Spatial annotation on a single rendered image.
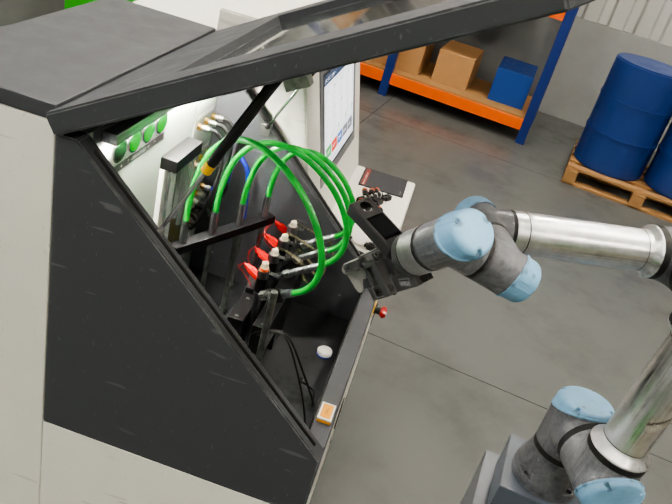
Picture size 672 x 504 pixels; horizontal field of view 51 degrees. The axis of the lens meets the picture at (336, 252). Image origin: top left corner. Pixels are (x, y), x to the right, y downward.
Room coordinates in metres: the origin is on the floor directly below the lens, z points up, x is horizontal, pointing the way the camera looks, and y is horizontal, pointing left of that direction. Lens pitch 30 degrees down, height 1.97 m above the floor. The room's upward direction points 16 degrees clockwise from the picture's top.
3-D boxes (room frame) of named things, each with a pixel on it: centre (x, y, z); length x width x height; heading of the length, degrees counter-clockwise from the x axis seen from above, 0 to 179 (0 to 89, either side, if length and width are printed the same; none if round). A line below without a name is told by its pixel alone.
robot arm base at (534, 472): (1.18, -0.57, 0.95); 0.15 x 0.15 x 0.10
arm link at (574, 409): (1.17, -0.58, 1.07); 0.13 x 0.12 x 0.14; 13
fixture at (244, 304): (1.48, 0.14, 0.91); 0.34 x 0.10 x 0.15; 175
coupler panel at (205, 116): (1.63, 0.39, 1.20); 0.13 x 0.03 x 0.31; 175
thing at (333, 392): (1.34, -0.09, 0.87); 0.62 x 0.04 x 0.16; 175
